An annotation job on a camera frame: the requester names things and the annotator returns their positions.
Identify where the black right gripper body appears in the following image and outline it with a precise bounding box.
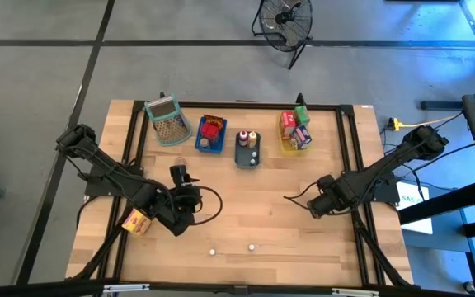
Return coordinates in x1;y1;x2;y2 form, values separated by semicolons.
306;190;345;220

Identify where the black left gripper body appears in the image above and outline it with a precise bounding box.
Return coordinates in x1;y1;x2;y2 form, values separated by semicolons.
157;185;204;238

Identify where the yellow cereal box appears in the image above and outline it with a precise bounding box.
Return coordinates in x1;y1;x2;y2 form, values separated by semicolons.
120;208;153;238

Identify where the blue Frosted Flakes cereal box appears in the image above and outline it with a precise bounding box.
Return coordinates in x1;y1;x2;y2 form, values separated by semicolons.
289;125;313;151

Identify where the red box with grey end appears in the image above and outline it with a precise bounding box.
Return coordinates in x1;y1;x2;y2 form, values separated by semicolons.
200;122;221;142

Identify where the red Froot Loops cereal box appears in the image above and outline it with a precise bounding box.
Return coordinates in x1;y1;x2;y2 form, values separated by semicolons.
280;110;299;138

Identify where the green cereal box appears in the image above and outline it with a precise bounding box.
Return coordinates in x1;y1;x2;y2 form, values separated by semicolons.
294;105;312;127

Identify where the brown orange snack packet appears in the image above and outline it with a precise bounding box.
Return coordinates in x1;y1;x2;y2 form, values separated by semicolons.
202;114;225;130

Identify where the yellow translucent plastic bin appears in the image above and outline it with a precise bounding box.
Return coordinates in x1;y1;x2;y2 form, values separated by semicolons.
275;111;313;158

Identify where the blue plastic bin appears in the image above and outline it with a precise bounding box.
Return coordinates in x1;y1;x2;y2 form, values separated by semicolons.
195;116;228;154

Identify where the grey plastic bin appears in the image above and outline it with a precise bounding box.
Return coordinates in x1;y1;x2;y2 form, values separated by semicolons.
234;130;262;169

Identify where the white paper sign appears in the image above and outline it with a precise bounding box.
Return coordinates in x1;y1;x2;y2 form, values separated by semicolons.
396;181;433;235

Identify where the black metal beam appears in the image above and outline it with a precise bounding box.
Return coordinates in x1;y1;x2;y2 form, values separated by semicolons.
397;179;475;226

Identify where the black floor bar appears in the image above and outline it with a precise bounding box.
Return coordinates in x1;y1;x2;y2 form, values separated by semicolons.
420;100;465;111

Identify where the black floor fan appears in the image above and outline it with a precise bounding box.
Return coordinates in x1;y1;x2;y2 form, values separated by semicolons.
250;0;315;70

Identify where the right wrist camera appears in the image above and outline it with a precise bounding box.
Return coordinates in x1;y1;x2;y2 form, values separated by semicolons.
317;174;337;192

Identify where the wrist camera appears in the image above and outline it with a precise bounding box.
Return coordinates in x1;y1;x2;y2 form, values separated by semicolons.
168;164;200;187
317;174;337;192

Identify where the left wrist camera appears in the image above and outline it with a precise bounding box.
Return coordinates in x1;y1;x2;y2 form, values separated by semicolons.
168;164;200;187

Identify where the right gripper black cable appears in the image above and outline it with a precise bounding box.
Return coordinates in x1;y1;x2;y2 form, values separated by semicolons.
282;181;319;210

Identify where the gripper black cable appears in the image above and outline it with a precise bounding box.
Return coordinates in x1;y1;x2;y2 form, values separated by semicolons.
282;181;319;210
191;185;224;227

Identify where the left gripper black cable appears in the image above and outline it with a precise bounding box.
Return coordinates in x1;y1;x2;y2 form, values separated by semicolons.
191;185;224;227

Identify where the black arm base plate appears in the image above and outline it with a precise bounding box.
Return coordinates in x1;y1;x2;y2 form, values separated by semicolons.
78;164;143;198
341;171;401;205

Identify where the silver metal bracket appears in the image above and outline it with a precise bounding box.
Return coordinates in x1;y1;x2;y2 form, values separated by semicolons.
102;283;151;295
331;287;381;297

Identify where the yellow extension cord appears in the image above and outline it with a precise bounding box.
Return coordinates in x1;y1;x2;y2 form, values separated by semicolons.
388;111;463;132

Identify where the black aluminium table frame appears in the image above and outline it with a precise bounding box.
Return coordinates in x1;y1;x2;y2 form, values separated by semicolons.
72;91;416;290

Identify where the black floor cable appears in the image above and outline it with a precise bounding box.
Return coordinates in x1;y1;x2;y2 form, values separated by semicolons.
426;136;475;166

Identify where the blue metal frame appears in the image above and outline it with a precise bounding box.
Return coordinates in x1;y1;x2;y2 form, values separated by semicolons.
402;201;475;296

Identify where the black overhead frame beam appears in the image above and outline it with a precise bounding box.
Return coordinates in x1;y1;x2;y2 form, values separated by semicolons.
0;278;475;297

